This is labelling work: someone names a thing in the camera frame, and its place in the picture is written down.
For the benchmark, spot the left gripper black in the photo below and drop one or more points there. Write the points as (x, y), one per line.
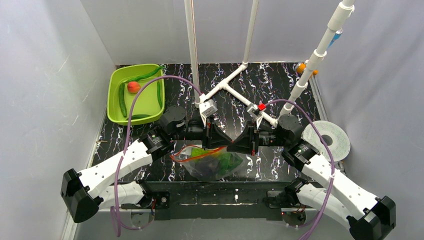
(209, 135)

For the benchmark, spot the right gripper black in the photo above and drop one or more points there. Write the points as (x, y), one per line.
(252, 139)

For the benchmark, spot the toy bok choy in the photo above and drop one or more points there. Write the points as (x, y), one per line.
(229, 162)

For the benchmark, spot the clear zip bag orange zipper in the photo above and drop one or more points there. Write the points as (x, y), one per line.
(183, 156)

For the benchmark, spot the toy green lime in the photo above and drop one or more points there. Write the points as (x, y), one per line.
(196, 152)

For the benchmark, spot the toy purple eggplant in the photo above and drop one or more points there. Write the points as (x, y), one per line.
(207, 168)

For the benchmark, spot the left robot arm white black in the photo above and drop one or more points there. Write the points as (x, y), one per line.
(87, 191)

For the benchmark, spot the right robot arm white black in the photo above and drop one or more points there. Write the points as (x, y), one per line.
(365, 215)

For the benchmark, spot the black marble pattern mat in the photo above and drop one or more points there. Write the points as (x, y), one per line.
(259, 83)

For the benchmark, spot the toy green bean pod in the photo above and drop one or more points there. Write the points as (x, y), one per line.
(160, 94)

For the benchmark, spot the orange clamp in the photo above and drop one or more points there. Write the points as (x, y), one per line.
(301, 66)

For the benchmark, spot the white filament spool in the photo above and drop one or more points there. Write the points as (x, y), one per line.
(334, 136)

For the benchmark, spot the toy peach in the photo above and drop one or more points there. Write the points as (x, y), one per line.
(133, 87)

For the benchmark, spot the toy green chili pepper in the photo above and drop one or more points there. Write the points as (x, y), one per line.
(145, 76)

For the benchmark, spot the toy green cucumber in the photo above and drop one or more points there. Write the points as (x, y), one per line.
(121, 98)

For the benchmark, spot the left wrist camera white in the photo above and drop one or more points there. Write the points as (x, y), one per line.
(207, 107)

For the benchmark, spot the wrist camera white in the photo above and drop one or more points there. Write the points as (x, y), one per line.
(255, 113)
(207, 107)

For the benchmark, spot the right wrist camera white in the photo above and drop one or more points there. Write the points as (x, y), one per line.
(255, 113)

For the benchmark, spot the aluminium rail frame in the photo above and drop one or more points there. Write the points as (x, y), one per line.
(367, 216)

